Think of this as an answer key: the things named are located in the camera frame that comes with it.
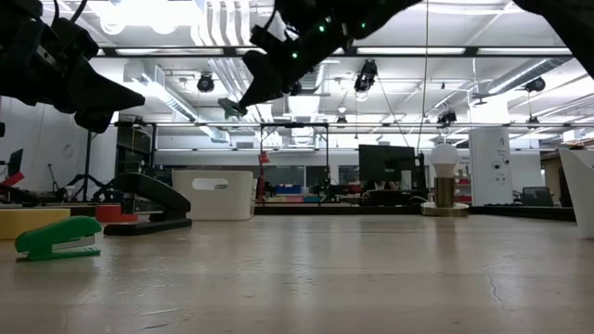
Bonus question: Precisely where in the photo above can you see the black shelf unit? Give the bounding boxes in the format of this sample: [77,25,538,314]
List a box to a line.
[115,124,158,178]

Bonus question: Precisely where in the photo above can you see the black stapler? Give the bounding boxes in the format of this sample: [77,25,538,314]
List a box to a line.
[102,172,193,237]

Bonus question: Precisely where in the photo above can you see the black table frame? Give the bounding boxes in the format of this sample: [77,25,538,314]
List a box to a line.
[0,199,577,223]

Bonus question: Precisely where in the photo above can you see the green stapler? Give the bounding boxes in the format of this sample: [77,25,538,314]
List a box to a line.
[14,215,103,263]

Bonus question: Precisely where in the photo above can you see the white cabinet column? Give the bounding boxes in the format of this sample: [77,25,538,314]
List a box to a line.
[468,126,514,207]

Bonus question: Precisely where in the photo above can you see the yellow tape roll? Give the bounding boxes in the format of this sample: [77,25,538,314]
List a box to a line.
[0,208,71,241]

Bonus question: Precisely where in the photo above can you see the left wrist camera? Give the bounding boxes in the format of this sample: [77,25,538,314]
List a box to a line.
[48,17,100,64]

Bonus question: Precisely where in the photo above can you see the white plastic bin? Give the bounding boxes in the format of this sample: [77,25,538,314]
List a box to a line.
[171,169,256,222]
[558,148,594,240]

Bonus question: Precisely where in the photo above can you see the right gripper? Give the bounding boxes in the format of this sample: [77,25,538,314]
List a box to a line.
[238,0,347,109]

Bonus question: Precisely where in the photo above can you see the green staple remover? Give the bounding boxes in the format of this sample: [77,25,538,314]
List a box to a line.
[217,96,249,121]

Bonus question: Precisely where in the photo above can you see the silver ventilation duct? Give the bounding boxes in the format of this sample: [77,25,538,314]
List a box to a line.
[485,57,573,96]

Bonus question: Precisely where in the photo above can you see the black tripod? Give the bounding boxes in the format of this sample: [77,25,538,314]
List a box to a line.
[58,129,113,203]

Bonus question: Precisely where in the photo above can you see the red tape roll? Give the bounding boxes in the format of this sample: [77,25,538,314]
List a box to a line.
[95,204,139,225]

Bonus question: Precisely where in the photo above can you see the white light bulb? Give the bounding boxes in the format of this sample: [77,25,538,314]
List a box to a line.
[429,143,461,179]

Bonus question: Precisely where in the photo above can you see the black computer monitor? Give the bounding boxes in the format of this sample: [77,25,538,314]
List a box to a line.
[357,144,417,191]

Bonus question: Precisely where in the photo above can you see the black office chair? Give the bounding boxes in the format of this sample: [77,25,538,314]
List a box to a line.
[521,186,555,208]

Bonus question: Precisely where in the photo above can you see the black metal rig frame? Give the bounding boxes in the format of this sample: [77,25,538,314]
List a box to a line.
[258,122,332,206]

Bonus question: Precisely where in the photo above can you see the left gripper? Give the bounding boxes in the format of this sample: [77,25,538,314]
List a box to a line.
[0,18,147,135]

